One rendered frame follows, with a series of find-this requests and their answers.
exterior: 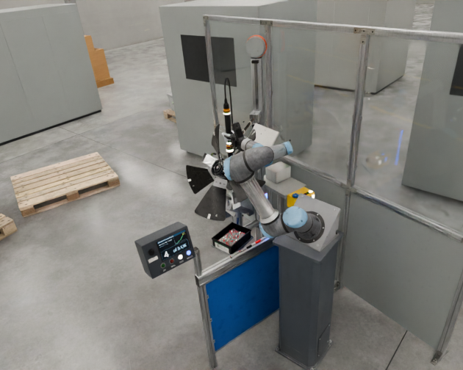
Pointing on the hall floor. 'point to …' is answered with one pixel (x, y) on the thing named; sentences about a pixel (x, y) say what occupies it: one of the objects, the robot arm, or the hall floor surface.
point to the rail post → (206, 325)
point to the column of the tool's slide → (258, 87)
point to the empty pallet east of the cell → (62, 182)
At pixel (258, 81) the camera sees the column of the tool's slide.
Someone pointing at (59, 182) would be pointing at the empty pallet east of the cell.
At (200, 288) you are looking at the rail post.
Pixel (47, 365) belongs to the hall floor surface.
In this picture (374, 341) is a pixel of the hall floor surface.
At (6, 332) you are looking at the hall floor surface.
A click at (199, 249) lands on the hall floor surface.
